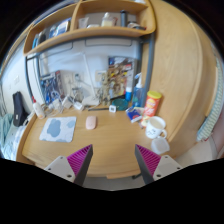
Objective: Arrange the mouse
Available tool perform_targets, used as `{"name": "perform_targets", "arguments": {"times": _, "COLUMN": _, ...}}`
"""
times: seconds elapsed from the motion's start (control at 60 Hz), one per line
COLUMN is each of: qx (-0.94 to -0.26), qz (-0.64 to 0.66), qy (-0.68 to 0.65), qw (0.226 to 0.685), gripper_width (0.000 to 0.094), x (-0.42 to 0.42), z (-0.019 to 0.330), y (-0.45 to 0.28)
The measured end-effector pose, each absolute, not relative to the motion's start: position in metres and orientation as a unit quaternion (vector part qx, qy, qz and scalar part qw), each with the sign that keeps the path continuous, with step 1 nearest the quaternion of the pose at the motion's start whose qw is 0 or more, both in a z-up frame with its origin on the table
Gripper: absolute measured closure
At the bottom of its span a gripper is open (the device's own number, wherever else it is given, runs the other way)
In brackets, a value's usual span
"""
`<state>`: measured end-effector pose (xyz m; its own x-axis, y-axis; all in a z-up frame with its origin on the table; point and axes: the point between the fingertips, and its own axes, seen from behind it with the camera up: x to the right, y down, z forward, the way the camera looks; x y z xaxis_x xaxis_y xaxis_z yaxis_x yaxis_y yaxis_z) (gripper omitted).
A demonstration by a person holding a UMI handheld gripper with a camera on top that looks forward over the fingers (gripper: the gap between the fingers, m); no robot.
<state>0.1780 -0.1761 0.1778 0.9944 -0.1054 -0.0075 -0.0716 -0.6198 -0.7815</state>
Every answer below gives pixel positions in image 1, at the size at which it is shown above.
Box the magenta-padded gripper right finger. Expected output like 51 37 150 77
134 143 183 185

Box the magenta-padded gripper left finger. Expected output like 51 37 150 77
44 143 94 187

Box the pink computer mouse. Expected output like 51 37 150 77
85 115 98 130

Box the white grey-blue printed mouse pad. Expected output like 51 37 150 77
39 116 78 144

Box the clear plastic container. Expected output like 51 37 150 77
150 136 171 156

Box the white mug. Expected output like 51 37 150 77
145 115 168 140

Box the blue tissue pack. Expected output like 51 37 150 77
125 107 144 124

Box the yellow red chips can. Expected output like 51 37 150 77
140 90 163 127

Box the light bedding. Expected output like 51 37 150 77
0 113 28 161

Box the white red-pump lotion bottle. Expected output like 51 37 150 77
31 96 46 120

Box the white power strip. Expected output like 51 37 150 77
71 100 85 112

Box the white adapter box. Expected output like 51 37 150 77
61 96 74 109

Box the black ruler strip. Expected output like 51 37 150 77
87 106 110 112

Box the teal bowl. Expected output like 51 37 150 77
114 98 130 112

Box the blue spray bottle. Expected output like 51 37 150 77
132 72 145 108

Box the blue-capped white tube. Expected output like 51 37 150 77
125 84 133 102

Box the robot model kit box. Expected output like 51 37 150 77
39 70 64 104

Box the tan robot figure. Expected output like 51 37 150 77
98 71 113 104

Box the colourful poster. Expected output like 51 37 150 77
108 56 136 99

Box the wooden wall shelf unit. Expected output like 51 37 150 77
22 0 157 57

